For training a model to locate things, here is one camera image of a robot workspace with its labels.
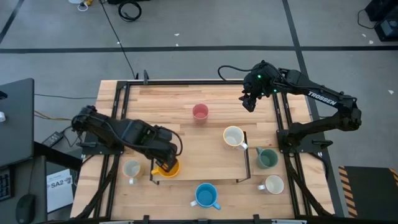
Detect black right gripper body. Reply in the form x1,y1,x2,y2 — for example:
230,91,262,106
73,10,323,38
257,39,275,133
242,61,280,101

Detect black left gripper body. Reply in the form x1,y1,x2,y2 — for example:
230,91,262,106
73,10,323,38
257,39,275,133
148,139,180,167

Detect plain yellow mug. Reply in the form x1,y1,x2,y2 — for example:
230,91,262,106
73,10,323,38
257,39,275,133
150,157,181,179

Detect white orange-rim mug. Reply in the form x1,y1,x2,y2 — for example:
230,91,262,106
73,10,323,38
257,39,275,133
122,159,144,186

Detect orange patterned yellow-rim mug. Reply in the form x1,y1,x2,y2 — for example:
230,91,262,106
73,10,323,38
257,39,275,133
222,125,249,151

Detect plain blue mug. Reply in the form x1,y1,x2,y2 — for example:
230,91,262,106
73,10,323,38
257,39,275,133
190,182,221,211

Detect plain pink mug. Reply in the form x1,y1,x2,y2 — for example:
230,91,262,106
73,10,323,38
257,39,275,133
192,103,210,124

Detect plain green mug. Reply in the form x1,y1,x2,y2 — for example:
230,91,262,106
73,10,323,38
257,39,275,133
255,146,279,170

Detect white red-rim mug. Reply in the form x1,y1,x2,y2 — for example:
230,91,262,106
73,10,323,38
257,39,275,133
257,174,285,195

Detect white SA2 paper sheet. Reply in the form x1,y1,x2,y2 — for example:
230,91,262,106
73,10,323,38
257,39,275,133
45,169,75,214

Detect black power adapter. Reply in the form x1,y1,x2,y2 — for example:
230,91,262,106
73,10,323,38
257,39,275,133
42,131,65,148

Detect dark grey desk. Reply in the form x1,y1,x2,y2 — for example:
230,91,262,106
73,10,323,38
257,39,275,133
0,141,83,224

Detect black equipment box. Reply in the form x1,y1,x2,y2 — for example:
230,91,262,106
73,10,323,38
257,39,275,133
374,12,398,42

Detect black equipment case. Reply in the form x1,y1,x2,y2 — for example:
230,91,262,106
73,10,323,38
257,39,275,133
364,0,398,22

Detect black computer mouse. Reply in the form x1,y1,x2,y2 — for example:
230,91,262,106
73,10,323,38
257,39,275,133
15,194,37,224

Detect black mat hazard stripes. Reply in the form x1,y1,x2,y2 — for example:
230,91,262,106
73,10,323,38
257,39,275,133
338,166,398,218

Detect black keyboard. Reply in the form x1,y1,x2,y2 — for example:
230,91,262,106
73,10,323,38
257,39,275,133
0,167,14,202

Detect black aluminium table frame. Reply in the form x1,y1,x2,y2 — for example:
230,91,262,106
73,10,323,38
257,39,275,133
105,79,312,224

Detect black rig post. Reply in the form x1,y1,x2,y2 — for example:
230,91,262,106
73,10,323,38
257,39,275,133
74,154,121,220
284,155,335,217

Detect long black cable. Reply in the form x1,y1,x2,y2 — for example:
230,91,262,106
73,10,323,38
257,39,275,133
99,0,138,79

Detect coiled black cable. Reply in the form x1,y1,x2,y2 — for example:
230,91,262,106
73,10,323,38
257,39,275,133
117,0,143,22

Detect white cord yellow plug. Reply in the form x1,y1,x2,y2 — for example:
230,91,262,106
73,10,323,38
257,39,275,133
76,0,93,12

